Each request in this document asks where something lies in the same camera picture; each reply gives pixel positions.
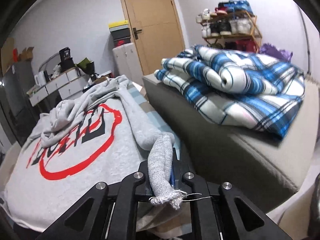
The white drawer desk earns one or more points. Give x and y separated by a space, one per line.
68 84

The wooden door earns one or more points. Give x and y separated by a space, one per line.
155 29

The yellow lid shoe box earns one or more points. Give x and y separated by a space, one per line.
115 26

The black shoe box stack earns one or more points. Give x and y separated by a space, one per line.
121 36

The wooden shoe rack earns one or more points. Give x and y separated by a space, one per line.
232 25

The white electric kettle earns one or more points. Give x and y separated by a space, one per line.
40 79

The purple bag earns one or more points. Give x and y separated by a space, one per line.
273 51

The black bag on desk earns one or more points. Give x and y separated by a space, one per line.
66 59

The blue plaid blanket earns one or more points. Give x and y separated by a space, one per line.
236 88

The white suitcase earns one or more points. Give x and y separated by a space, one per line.
128 62

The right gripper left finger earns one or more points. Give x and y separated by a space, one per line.
104 211

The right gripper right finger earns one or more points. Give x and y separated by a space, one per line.
221 211

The dark grey refrigerator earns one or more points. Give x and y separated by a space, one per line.
20 114

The cardboard box on fridge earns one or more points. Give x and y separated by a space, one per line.
26 54

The grey sweatshirt red print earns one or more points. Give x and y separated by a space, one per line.
103 135

